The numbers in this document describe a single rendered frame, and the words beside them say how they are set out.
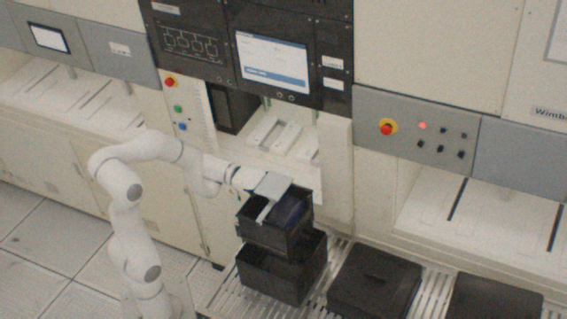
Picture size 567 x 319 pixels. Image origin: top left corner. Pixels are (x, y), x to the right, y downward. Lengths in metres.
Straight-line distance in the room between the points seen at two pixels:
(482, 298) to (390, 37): 0.94
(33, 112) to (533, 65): 2.58
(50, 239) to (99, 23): 1.76
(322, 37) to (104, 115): 1.63
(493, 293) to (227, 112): 1.45
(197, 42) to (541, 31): 1.23
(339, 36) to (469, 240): 1.01
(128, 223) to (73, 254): 1.86
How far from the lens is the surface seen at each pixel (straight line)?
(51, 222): 4.23
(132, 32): 2.66
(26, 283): 3.99
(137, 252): 2.23
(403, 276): 2.50
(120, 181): 2.00
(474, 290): 2.32
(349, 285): 2.47
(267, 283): 2.51
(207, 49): 2.44
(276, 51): 2.26
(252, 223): 2.30
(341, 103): 2.27
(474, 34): 1.95
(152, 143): 2.06
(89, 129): 3.38
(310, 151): 2.91
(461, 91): 2.08
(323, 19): 2.09
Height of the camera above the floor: 2.90
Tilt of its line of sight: 45 degrees down
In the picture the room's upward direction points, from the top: 7 degrees counter-clockwise
